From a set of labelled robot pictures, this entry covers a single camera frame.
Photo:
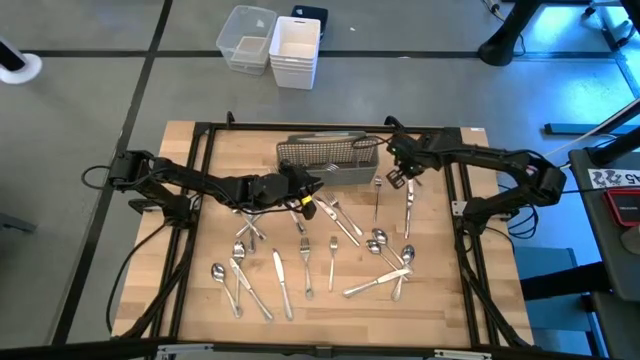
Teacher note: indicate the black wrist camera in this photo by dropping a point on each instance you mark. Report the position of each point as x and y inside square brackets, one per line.
[311, 210]
[397, 142]

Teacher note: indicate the black horizontal beam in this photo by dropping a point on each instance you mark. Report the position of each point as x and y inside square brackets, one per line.
[565, 282]

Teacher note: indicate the small silver frame plate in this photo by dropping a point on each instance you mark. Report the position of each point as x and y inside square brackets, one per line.
[458, 208]

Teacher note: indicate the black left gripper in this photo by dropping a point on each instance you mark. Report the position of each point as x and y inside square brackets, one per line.
[272, 189]

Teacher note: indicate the dark blue bin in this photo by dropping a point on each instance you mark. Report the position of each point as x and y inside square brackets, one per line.
[310, 11]

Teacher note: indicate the clear plastic bin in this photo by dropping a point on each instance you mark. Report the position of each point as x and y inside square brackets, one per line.
[240, 30]

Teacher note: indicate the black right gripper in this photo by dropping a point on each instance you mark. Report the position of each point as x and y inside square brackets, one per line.
[422, 152]

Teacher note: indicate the white printed paper label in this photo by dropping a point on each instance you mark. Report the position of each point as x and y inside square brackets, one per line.
[612, 178]

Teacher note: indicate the grey round object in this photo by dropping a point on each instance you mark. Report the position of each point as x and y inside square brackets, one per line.
[632, 242]

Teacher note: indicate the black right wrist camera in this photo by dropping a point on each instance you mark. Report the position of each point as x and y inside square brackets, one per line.
[397, 142]

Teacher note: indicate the blue grey cabinet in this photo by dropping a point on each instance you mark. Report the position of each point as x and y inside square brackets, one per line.
[540, 257]

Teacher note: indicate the silver rail bracket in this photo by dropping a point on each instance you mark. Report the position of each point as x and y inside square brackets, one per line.
[462, 354]
[185, 348]

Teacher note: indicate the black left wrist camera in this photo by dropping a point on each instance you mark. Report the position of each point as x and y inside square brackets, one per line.
[311, 210]

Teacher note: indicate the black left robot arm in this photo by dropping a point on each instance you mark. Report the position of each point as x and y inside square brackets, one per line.
[200, 181]

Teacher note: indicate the black frame clamp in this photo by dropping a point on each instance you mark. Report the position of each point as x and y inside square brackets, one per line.
[392, 121]
[230, 119]

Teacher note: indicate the black pedestal stand base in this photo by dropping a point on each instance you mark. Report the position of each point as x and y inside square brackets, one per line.
[500, 50]

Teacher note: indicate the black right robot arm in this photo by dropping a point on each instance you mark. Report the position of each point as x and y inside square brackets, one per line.
[500, 157]

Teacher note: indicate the small stainless steel fork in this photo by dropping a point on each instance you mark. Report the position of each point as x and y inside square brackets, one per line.
[333, 246]
[378, 181]

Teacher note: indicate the grey side table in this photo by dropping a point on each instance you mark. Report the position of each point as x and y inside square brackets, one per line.
[595, 220]

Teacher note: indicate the black front rail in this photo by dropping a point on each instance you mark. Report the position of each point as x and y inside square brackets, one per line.
[75, 352]

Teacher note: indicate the dark metal table foot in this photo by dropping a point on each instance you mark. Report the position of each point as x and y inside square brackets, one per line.
[575, 129]

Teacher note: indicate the white plastic bin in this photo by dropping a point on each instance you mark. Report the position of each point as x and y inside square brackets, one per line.
[295, 75]

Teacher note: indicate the grey mesh cutlery basket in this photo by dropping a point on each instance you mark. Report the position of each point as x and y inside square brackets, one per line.
[350, 172]

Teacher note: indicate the silver spoon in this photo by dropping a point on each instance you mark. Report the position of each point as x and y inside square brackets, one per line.
[305, 251]

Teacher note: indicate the black diagonal stand pole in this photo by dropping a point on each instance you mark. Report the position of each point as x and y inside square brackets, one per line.
[615, 147]
[625, 116]

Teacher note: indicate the red black device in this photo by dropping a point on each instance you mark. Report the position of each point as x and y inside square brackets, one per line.
[625, 207]

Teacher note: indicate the white round floor stand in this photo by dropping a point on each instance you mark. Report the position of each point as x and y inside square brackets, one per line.
[27, 70]

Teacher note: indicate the grey floor foot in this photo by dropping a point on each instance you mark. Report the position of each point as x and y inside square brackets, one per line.
[15, 222]

